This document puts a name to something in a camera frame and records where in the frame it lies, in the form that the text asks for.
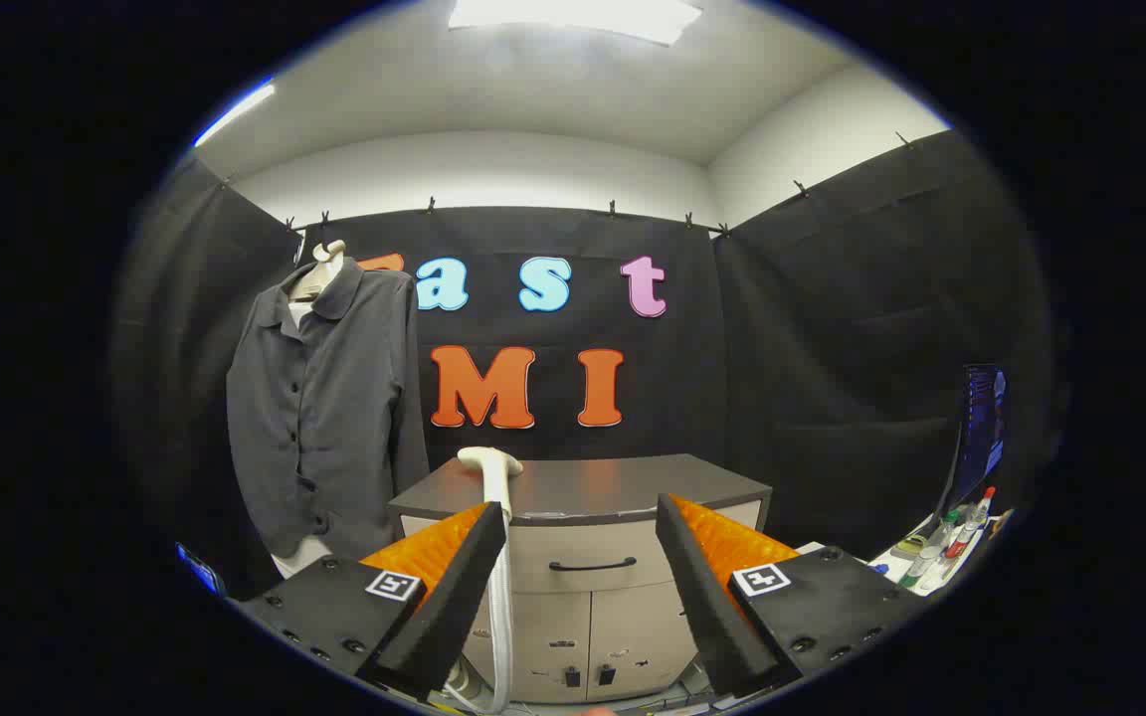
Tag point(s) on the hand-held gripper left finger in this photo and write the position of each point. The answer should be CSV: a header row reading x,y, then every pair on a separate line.
x,y
454,607

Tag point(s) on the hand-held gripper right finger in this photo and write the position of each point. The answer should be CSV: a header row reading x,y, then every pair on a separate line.
x,y
702,597

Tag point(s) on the dark grey button shirt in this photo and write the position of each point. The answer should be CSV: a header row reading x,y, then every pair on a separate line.
x,y
334,418

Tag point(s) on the beige cabinet with grey top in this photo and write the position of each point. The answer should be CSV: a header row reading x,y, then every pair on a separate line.
x,y
583,487

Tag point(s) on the black backdrop cloth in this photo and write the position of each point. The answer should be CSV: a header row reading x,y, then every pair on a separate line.
x,y
782,398

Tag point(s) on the green cap bottle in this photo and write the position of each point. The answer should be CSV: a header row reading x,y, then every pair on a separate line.
x,y
931,552

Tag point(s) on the red cap bottle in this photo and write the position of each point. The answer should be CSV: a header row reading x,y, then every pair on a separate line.
x,y
971,522

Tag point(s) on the computer monitor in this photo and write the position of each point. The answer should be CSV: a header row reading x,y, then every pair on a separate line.
x,y
979,428

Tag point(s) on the ceiling light strip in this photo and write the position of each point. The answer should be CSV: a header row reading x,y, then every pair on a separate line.
x,y
235,111

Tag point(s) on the ceiling light panel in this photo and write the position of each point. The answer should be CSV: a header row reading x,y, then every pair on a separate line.
x,y
573,15

